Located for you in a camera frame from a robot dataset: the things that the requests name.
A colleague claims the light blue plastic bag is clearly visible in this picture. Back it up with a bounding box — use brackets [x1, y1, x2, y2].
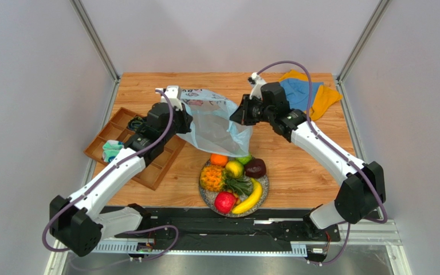
[178, 89, 253, 158]

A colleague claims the green apple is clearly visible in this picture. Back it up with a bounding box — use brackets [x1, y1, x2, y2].
[236, 154, 253, 165]

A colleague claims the dark purple fruit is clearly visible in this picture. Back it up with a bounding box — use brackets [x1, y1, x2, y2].
[244, 158, 267, 179]

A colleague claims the yellow banana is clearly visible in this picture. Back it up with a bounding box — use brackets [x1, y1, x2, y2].
[231, 178, 263, 215]

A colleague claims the red apple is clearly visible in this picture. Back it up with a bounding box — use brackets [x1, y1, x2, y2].
[214, 191, 237, 214]

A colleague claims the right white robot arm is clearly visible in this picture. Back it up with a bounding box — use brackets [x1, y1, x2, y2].
[230, 82, 386, 233]

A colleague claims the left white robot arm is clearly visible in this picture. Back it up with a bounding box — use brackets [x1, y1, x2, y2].
[42, 102, 193, 257]

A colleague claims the blue bucket hat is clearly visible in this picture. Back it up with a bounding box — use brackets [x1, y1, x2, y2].
[280, 78, 309, 112]

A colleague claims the orange fruit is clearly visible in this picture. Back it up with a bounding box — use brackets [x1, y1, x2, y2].
[210, 154, 229, 167]

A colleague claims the brown wooden divided tray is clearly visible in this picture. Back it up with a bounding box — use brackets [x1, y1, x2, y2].
[84, 107, 186, 191]

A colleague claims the yellow green lemon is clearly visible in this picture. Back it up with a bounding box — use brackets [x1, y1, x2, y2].
[225, 160, 244, 179]

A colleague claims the orange pineapple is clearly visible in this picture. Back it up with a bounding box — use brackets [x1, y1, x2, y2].
[199, 165, 253, 195]

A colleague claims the teal sock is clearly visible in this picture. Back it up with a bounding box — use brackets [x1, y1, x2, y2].
[102, 140, 124, 163]

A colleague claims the yellow cloth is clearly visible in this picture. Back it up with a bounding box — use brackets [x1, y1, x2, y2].
[278, 69, 343, 121]

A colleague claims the speckled ceramic plate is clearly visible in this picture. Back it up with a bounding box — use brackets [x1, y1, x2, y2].
[199, 154, 269, 218]

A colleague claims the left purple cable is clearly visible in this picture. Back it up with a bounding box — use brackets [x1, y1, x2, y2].
[42, 88, 180, 262]

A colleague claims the purple cable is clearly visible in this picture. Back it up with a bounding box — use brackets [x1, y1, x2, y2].
[42, 88, 180, 262]
[256, 60, 388, 266]

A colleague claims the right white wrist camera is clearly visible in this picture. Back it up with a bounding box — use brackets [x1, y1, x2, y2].
[247, 72, 266, 100]

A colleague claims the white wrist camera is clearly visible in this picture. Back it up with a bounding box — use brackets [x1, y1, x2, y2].
[247, 72, 266, 100]
[155, 85, 183, 111]

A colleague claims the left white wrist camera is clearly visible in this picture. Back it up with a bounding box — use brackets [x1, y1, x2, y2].
[155, 85, 183, 111]

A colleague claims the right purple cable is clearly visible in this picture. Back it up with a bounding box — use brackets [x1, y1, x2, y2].
[256, 60, 388, 266]

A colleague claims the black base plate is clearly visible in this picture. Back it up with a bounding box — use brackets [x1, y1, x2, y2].
[105, 207, 341, 253]

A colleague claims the aluminium frame rail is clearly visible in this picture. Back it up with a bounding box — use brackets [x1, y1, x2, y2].
[70, 0, 120, 83]

